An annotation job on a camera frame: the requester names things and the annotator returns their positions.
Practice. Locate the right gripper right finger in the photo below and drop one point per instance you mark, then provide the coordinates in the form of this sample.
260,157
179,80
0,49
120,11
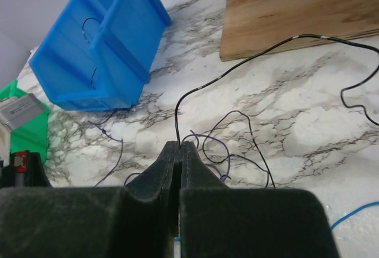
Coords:
218,221

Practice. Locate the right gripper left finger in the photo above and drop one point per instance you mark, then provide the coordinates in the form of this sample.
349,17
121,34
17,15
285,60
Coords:
139,219

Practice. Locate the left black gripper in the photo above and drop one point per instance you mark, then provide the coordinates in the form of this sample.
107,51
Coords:
25,169

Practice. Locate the green plastic bin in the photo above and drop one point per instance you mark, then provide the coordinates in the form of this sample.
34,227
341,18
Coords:
31,136

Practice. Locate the blue bin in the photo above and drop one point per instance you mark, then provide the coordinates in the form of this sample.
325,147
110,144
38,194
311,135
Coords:
98,54

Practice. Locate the brown wooden board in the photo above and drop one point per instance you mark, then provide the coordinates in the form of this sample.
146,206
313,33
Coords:
251,26

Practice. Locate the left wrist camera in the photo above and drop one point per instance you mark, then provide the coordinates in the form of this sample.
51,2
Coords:
16,112

